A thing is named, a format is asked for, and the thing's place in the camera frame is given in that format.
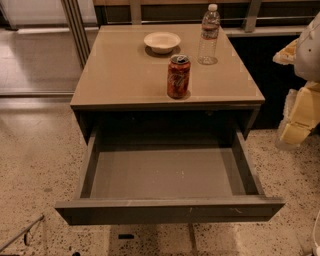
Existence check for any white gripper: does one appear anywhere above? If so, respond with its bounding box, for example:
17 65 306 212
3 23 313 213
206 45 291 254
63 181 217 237
273 12 320 145

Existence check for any red coke can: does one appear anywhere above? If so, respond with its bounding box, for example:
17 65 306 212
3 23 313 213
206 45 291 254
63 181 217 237
167 54 191 99

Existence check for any grey cabinet with tan top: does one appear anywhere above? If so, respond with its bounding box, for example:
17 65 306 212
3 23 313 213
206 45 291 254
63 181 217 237
71 24 264 138

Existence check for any open grey top drawer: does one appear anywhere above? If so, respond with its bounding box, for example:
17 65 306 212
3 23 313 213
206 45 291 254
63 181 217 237
55 130 285 225

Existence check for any clear plastic water bottle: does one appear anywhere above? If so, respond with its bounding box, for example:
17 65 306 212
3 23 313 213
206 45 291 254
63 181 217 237
197 4 220 65

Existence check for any white bowl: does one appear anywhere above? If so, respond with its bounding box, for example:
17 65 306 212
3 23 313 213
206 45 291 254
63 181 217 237
144 32 181 54

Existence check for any grey metal rod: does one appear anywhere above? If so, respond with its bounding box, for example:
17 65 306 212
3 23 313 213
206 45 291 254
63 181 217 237
0 214 44 252

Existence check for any metal railing frame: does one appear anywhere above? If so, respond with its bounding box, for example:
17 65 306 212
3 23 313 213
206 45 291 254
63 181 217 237
59 0 320 69

